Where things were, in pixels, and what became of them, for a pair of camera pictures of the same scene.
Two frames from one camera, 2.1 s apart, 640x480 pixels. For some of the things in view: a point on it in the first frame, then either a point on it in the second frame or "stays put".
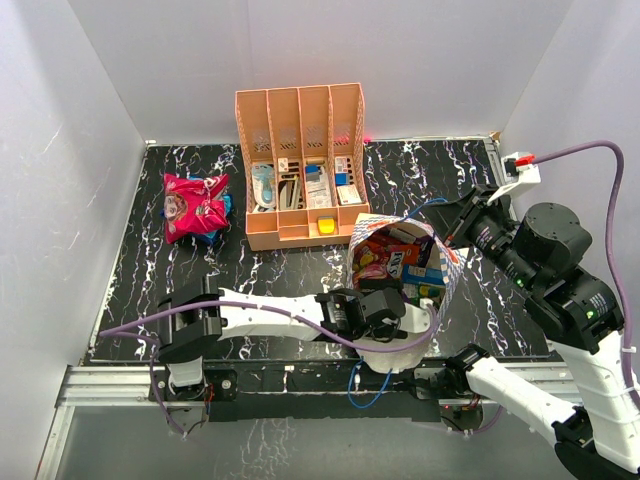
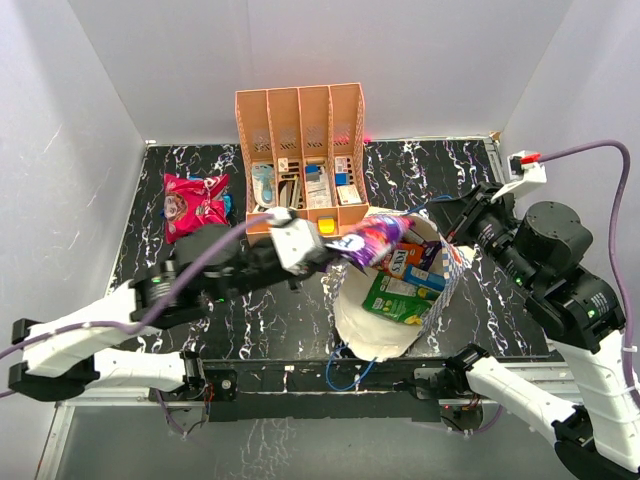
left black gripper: [391, 329] → [317, 261]
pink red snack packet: [192, 205] stays put
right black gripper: [453, 219] stays put
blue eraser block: [312, 173] stays put
